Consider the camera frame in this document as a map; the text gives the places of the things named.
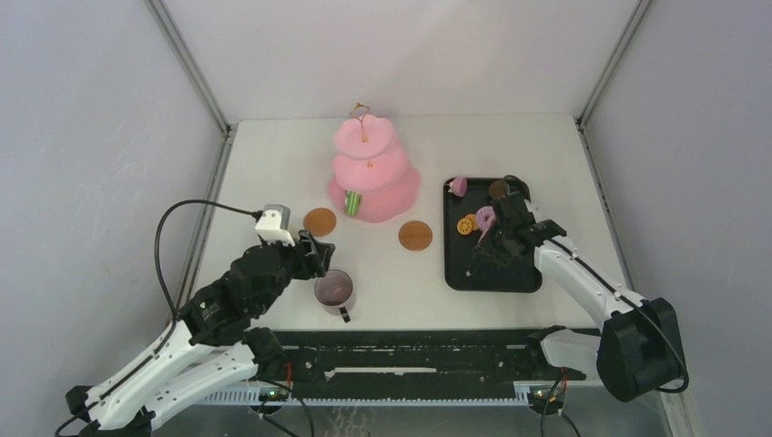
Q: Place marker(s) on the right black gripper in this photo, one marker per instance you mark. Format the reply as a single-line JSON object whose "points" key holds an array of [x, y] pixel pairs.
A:
{"points": [[496, 227]]}

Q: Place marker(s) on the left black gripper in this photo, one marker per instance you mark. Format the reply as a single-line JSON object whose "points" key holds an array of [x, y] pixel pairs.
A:
{"points": [[315, 264]]}

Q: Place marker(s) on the pink frosted sprinkle donut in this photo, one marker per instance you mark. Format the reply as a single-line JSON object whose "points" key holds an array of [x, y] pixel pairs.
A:
{"points": [[484, 218]]}

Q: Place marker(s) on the chocolate round cookie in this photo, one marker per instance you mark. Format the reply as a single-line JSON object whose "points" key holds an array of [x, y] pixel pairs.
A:
{"points": [[498, 189]]}

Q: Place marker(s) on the yellow round biscuit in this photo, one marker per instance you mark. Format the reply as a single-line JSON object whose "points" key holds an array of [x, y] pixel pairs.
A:
{"points": [[464, 227]]}

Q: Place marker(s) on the black serving tray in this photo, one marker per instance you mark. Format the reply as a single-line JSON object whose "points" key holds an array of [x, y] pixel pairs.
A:
{"points": [[464, 269]]}

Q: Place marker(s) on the purple mug with black handle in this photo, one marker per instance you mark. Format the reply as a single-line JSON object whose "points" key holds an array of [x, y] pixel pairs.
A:
{"points": [[335, 293]]}

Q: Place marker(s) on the pink cupcake toy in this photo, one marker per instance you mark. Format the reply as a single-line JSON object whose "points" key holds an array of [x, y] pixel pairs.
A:
{"points": [[458, 186]]}

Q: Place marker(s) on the green striped cake slice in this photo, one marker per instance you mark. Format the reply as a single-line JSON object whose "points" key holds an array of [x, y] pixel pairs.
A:
{"points": [[352, 203]]}

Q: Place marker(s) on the pink three-tier cake stand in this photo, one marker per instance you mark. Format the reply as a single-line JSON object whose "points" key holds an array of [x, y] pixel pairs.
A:
{"points": [[371, 160]]}

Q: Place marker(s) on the pink-tipped metal tongs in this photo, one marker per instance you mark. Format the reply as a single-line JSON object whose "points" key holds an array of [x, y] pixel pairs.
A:
{"points": [[481, 255]]}

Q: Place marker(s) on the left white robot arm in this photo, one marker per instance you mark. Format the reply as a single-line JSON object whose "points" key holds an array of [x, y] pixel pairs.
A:
{"points": [[210, 344]]}

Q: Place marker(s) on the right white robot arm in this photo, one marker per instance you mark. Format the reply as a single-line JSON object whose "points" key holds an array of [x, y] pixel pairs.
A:
{"points": [[638, 348]]}

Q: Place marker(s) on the left wooden round coaster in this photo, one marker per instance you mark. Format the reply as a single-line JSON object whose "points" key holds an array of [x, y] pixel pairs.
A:
{"points": [[320, 222]]}

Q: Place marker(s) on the wooden round coaster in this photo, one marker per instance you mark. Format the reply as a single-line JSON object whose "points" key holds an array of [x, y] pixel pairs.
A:
{"points": [[320, 222], [415, 235]]}

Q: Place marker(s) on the right wooden round coaster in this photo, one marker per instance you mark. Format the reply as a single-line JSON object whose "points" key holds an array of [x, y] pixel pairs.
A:
{"points": [[415, 235]]}

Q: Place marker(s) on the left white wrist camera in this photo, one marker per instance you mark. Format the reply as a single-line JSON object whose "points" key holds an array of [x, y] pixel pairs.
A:
{"points": [[272, 226]]}

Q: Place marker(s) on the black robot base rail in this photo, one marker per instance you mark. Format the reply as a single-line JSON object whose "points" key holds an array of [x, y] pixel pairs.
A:
{"points": [[409, 365]]}

